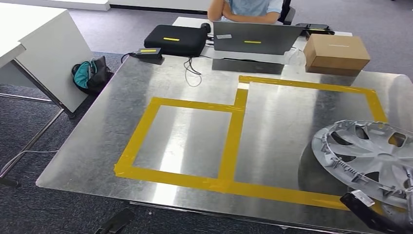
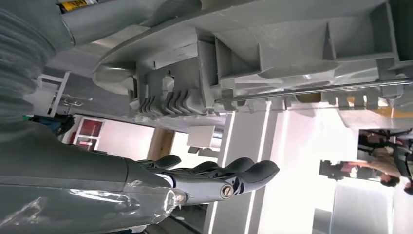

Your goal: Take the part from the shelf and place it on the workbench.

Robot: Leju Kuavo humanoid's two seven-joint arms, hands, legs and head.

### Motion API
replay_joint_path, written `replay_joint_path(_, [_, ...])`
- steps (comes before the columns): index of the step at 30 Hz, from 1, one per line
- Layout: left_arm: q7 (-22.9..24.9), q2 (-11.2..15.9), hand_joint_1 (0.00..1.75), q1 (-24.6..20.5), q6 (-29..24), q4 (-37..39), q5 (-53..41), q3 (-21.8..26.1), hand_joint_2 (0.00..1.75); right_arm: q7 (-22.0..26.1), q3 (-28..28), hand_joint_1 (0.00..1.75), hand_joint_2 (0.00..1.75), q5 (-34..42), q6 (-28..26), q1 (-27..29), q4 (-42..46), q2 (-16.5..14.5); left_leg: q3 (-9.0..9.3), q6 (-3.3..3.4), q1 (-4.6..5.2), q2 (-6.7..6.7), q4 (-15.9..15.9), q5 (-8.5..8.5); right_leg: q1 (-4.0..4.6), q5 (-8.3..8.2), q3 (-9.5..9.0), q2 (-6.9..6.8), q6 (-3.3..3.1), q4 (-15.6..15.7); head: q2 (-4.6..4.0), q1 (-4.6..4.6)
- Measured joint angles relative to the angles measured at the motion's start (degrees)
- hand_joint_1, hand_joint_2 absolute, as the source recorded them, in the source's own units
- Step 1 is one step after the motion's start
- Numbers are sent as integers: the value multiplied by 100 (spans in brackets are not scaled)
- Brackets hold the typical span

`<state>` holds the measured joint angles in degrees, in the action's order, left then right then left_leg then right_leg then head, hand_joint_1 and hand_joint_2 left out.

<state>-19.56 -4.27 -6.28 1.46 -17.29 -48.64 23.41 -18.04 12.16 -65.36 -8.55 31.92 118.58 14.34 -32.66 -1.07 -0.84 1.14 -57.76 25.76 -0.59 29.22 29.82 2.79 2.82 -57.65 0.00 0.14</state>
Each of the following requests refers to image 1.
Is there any person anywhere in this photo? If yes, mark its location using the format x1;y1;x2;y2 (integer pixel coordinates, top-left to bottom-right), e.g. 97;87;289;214
207;0;284;25

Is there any white panel desk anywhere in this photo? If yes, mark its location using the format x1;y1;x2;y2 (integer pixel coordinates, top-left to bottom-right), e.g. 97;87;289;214
0;6;94;114

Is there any teal and black backpack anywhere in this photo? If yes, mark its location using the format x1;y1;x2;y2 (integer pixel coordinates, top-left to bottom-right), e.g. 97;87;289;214
71;55;114;96

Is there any brown cardboard box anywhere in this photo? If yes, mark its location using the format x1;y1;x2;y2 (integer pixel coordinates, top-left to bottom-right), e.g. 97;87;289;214
303;34;371;71

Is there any grey plastic wheel cover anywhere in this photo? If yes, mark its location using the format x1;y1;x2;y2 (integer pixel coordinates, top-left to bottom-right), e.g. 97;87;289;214
311;119;413;210

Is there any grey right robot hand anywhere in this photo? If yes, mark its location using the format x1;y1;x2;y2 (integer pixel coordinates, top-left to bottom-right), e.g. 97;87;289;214
382;166;413;234

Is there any steel table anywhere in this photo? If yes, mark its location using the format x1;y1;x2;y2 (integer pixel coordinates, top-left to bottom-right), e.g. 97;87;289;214
0;43;76;189

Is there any black office chair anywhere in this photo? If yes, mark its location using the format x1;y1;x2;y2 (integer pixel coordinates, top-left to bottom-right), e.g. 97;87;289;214
278;0;297;26

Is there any white floor cable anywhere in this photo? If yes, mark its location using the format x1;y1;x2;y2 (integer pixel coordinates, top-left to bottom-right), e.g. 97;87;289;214
0;150;59;175

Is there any grey laptop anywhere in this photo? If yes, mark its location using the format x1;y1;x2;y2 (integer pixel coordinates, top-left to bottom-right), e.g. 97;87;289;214
212;20;304;56

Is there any black power adapter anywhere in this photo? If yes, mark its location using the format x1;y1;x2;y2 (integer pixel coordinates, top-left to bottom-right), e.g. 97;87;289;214
135;47;163;60

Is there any thin black cable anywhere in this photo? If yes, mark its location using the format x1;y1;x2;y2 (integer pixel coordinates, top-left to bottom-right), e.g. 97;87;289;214
183;56;203;88

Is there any black flat device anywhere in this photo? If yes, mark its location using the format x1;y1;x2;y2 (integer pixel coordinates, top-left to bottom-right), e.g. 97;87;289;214
295;23;336;36

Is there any black case with yellow label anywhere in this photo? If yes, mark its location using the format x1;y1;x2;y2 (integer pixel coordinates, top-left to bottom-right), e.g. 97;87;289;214
144;24;209;58

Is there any steel workbench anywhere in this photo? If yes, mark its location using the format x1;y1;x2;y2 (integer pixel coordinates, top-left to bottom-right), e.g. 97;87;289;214
35;55;413;234

